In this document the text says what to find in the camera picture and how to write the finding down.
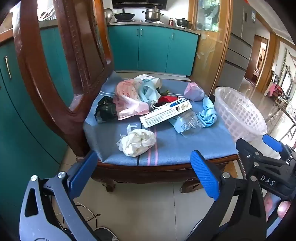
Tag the black plastic bag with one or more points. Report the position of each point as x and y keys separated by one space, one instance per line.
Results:
x=106 y=109

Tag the black lidded pot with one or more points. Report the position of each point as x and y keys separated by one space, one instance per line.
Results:
x=183 y=22

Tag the pink plastic bag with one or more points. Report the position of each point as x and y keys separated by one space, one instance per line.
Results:
x=129 y=102

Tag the small white plastic scrap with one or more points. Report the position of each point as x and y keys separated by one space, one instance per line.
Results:
x=131 y=126

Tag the carved wooden chair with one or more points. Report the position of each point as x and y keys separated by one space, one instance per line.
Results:
x=57 y=81

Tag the wooden door frame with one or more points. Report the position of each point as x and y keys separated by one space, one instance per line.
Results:
x=256 y=60

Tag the clear plastic wrapper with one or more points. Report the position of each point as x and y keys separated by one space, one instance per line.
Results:
x=187 y=121

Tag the black range hood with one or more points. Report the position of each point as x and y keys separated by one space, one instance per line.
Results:
x=138 y=3

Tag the red packet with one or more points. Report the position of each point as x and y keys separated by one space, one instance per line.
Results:
x=167 y=99

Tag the wooden glass door cabinet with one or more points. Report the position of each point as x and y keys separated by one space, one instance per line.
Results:
x=212 y=46

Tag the small dark green item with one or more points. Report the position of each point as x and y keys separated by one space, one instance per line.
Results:
x=164 y=91

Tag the white and blue cardboard box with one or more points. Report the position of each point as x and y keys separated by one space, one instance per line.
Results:
x=161 y=114

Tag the teal kitchen cabinet with counter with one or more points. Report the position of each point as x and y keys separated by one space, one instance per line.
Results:
x=152 y=48

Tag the steel kettle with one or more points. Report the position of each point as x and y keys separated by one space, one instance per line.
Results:
x=108 y=12

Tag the dark shoe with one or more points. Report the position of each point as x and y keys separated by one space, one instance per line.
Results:
x=105 y=234

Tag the grey refrigerator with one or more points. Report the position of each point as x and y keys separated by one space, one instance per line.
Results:
x=238 y=46

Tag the white plastic basket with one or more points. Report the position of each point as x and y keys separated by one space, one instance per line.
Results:
x=240 y=115

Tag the light blue plastic bag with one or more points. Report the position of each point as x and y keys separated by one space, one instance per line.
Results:
x=148 y=91

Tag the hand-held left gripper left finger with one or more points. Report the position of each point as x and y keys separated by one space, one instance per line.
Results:
x=84 y=171

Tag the steel cooking pot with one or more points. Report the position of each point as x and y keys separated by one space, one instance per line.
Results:
x=152 y=14

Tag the person's right hand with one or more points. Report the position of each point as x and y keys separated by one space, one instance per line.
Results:
x=284 y=208

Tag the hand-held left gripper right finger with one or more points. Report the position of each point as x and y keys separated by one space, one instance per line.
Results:
x=203 y=176

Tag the teal side cabinet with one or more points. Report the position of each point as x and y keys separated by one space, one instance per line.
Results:
x=18 y=115

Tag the red jar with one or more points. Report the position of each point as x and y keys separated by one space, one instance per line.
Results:
x=170 y=22

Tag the rack with pink cloth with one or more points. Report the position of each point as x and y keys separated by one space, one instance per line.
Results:
x=276 y=89

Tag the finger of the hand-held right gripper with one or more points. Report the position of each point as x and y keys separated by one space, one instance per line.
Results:
x=249 y=150
x=272 y=141

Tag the crumpled purple plastic bag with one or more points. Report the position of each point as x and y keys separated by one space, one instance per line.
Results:
x=194 y=91

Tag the light blue face mask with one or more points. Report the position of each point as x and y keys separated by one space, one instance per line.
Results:
x=208 y=114

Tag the black wok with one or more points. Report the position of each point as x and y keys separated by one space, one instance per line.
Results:
x=124 y=15

